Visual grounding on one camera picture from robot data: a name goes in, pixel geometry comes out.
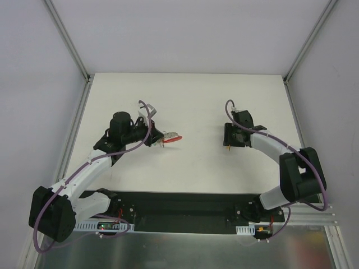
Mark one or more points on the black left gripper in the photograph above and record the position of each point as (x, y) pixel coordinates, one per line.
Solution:
(153, 137)

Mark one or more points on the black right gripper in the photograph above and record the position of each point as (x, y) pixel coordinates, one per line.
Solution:
(228, 134)

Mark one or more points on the steel key holder red handle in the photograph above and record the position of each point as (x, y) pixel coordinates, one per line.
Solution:
(169, 137)

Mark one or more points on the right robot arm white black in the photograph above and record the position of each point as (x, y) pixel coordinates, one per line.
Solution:
(300, 172)

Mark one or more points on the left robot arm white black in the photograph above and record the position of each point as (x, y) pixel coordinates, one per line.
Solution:
(56, 210)

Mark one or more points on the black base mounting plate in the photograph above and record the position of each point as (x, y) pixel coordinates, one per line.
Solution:
(187, 213)

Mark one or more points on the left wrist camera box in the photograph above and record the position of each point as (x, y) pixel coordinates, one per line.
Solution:
(146, 111)

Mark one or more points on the aluminium frame post left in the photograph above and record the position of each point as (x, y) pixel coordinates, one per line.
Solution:
(60, 26)

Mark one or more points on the aluminium frame post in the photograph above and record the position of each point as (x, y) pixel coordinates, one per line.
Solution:
(328, 9)
(60, 26)

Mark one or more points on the aluminium side rail left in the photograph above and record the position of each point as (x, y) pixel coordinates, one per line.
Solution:
(70, 141)

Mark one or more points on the white slotted cable duct right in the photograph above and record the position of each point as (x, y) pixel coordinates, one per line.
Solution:
(246, 230)

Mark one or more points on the white slotted cable duct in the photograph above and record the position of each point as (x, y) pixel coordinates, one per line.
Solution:
(246, 230)
(89, 225)

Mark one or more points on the white slotted cable duct left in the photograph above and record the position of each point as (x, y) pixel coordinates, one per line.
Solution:
(89, 225)

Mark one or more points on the aluminium frame post right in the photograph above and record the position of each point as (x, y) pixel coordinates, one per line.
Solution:
(328, 9)

